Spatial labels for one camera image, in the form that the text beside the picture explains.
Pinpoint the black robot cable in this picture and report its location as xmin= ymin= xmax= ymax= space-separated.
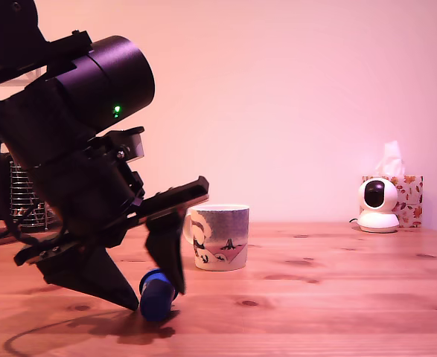
xmin=0 ymin=132 xmax=68 ymax=248

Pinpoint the white tissue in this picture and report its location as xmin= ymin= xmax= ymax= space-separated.
xmin=373 ymin=140 xmax=406 ymax=177

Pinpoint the small white round camera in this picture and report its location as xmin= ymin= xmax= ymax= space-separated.
xmin=357 ymin=177 xmax=400 ymax=234

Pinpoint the blue coffee capsule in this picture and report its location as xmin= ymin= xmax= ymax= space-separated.
xmin=138 ymin=268 xmax=178 ymax=323

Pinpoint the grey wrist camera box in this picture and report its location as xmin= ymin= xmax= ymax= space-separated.
xmin=87 ymin=126 xmax=147 ymax=164

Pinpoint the metal wire utensil rack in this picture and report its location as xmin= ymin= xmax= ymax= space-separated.
xmin=9 ymin=161 xmax=62 ymax=234

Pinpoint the leaf print tissue box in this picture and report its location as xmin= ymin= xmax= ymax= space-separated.
xmin=362 ymin=175 xmax=424 ymax=229

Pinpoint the printed picture coffee mug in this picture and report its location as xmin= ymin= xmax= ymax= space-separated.
xmin=182 ymin=204 xmax=250 ymax=272

